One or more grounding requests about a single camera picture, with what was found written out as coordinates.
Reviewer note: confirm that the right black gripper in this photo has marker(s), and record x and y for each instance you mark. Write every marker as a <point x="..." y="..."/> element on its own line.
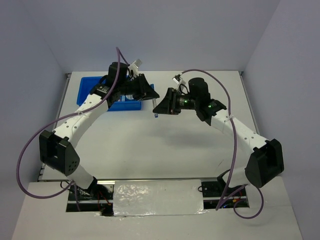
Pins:
<point x="168" y="105"/>

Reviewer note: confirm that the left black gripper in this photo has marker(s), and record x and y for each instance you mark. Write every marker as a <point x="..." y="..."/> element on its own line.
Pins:
<point x="145" y="91"/>

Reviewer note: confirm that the blue white marker pen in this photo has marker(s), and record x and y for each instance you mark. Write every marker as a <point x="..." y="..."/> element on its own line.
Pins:
<point x="154" y="105"/>

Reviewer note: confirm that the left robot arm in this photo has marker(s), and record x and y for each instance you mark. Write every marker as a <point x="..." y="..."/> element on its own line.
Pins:
<point x="57" y="148"/>

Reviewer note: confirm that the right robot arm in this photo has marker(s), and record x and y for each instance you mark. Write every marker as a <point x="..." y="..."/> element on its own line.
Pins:
<point x="255" y="159"/>

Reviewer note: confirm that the blue compartment bin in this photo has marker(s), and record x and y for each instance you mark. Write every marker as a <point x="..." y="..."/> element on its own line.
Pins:
<point x="125" y="103"/>

